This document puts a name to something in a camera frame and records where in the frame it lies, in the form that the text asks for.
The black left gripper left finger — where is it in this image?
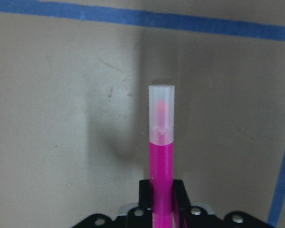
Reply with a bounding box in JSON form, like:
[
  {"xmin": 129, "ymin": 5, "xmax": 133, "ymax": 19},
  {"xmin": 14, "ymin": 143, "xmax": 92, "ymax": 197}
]
[{"xmin": 139, "ymin": 180, "xmax": 153, "ymax": 211}]

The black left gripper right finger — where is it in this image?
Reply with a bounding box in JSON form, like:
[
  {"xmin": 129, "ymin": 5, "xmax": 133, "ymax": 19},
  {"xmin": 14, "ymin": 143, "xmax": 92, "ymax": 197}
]
[{"xmin": 172, "ymin": 180, "xmax": 190, "ymax": 211}]

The pink highlighter pen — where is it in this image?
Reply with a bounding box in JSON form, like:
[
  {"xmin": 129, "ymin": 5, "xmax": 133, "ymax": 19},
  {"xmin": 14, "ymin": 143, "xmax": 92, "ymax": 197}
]
[{"xmin": 149, "ymin": 85, "xmax": 175, "ymax": 228}]

